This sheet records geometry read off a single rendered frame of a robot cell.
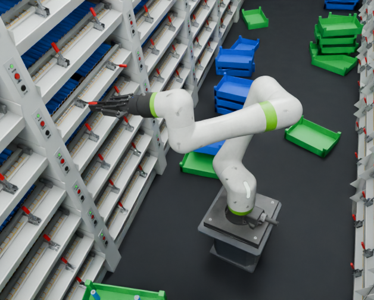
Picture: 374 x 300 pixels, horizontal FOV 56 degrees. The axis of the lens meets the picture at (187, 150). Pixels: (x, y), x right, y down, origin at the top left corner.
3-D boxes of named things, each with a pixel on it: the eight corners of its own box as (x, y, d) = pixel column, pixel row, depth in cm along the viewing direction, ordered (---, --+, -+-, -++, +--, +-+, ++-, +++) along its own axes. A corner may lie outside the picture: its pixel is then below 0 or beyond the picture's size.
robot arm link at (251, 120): (250, 100, 138) (265, 107, 129) (252, 127, 143) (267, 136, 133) (162, 122, 130) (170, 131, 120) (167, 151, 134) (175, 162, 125)
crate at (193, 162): (232, 158, 239) (231, 149, 233) (224, 180, 226) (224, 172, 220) (190, 150, 247) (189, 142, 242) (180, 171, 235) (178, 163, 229)
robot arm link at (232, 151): (226, 166, 182) (274, 73, 155) (240, 187, 171) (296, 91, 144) (204, 165, 176) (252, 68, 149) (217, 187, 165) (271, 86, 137)
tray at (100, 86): (131, 58, 171) (133, 42, 164) (62, 146, 133) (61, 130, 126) (93, 43, 172) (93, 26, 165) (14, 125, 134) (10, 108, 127)
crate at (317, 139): (339, 140, 239) (341, 132, 233) (323, 158, 230) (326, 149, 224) (299, 122, 255) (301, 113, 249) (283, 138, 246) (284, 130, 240)
